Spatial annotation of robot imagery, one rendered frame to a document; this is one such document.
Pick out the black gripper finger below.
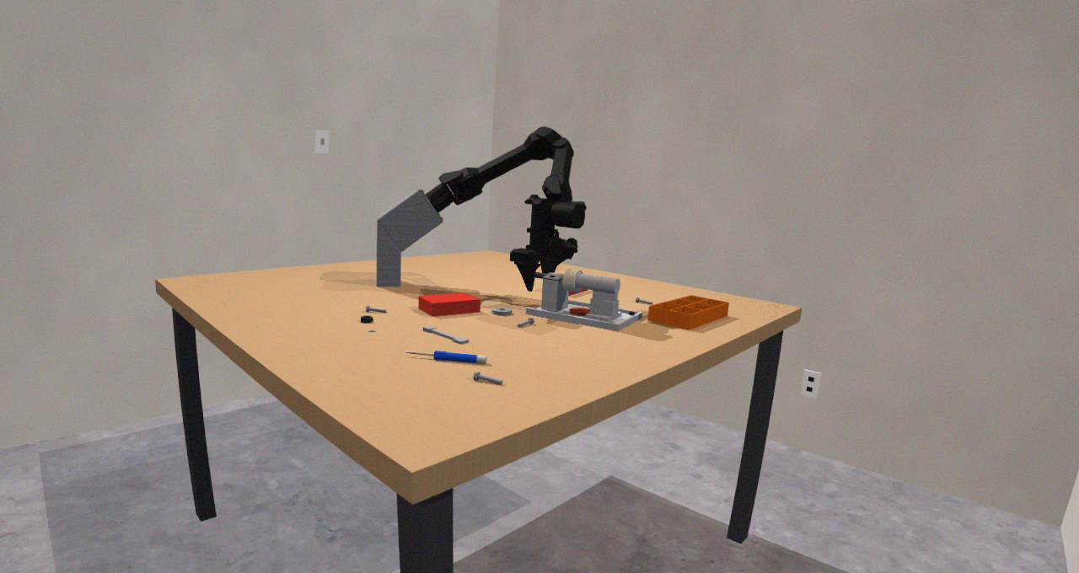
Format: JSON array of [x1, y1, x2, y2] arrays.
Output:
[[514, 262, 541, 292], [540, 257, 564, 274]]

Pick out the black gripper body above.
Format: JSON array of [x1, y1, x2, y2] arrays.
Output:
[[510, 224, 560, 265]]

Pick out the blue screwdriver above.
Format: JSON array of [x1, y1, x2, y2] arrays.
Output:
[[414, 351, 487, 364]]

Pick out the orange compartment tray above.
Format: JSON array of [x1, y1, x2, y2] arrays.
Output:
[[647, 295, 729, 330]]

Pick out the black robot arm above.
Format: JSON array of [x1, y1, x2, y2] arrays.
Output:
[[424, 126, 587, 260]]

